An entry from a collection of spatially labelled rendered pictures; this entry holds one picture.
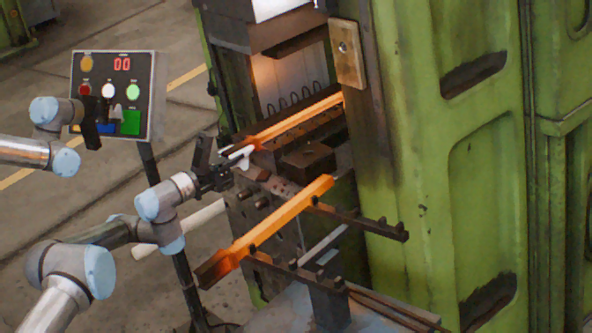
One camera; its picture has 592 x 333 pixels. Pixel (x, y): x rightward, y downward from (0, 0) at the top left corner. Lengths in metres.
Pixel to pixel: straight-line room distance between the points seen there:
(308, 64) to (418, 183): 0.70
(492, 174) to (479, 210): 0.11
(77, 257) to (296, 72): 1.03
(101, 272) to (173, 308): 1.58
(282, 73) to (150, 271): 1.43
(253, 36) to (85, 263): 0.71
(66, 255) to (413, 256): 0.91
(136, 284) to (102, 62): 1.27
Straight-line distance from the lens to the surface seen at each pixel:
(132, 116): 2.48
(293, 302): 1.96
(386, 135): 1.97
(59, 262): 1.77
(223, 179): 2.13
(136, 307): 3.39
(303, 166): 2.07
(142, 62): 2.48
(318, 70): 2.53
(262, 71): 2.39
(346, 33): 1.89
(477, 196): 2.26
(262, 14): 1.96
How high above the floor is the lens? 1.99
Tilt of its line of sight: 29 degrees down
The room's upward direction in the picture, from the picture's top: 11 degrees counter-clockwise
